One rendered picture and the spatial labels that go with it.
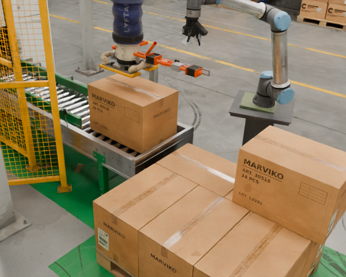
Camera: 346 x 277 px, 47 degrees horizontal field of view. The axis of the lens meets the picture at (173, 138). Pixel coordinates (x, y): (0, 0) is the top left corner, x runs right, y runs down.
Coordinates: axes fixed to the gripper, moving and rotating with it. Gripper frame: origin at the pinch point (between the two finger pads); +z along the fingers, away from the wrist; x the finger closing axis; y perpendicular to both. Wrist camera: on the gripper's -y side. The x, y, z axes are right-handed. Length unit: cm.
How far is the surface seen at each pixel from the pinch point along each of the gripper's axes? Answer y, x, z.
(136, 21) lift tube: 48.6, 2.7, -8.8
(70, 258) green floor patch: 30, 90, 138
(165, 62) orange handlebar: 20.4, 3.5, 13.7
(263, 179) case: -72, 20, 58
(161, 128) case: 26, -1, 69
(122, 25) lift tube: 54, 11, -7
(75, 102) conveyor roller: 140, -8, 86
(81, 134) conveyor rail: 78, 35, 79
